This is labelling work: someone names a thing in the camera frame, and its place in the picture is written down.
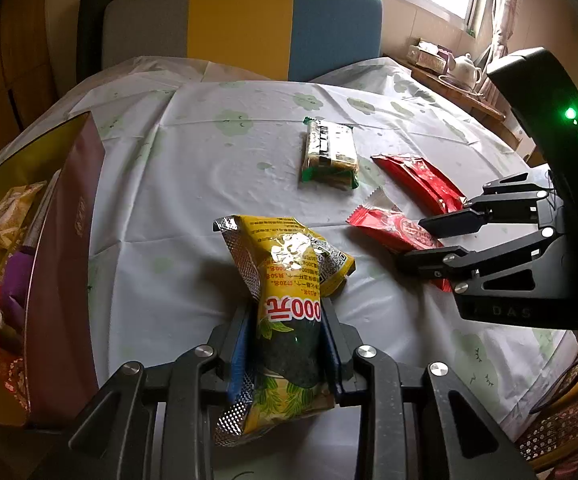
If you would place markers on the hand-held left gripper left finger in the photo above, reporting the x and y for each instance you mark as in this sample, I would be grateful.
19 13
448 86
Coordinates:
237 355

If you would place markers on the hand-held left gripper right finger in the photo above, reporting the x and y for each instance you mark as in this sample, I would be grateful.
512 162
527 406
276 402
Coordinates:
330 355

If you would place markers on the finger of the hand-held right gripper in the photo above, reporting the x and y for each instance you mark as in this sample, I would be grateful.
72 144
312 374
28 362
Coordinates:
451 222
429 262

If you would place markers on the red round-pattern snack packet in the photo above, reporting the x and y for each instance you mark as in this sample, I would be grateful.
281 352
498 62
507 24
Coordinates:
389 225

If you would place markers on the yellow green snack packet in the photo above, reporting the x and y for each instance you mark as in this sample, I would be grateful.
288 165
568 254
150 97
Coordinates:
289 310

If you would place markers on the maroon gold gift box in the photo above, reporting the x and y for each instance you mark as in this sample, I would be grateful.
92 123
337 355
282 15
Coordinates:
64 280

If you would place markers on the beige round-print pastry packet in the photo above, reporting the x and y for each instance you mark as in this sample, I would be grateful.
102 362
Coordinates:
11 210

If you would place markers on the long red snack packet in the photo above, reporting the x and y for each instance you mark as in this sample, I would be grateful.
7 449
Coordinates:
419 180

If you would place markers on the wooden side table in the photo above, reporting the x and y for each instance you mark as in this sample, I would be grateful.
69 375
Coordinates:
474 100

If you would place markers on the white teapot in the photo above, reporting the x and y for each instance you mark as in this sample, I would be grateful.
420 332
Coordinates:
466 67

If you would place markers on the light curtain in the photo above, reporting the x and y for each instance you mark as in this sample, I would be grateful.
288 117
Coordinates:
501 25

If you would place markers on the patterned tissue box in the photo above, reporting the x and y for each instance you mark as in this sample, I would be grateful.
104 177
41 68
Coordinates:
426 55

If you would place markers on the green rice cracker packet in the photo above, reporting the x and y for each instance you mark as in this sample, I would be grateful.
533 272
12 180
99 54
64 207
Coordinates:
329 152

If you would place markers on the white green-flower tablecloth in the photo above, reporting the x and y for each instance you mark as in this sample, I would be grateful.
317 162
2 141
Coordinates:
179 175

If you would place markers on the wicker chair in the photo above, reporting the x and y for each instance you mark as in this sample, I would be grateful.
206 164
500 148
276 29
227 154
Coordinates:
559 420

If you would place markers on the purple snack packet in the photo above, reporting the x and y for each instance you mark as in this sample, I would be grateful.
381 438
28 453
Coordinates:
16 280

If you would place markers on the grey yellow blue chair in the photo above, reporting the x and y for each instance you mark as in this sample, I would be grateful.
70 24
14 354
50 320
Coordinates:
239 25

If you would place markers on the black upright cushion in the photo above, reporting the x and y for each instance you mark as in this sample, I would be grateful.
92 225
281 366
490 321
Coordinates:
94 30

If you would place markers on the wooden cabinet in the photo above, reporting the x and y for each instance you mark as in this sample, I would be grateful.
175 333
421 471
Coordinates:
14 60

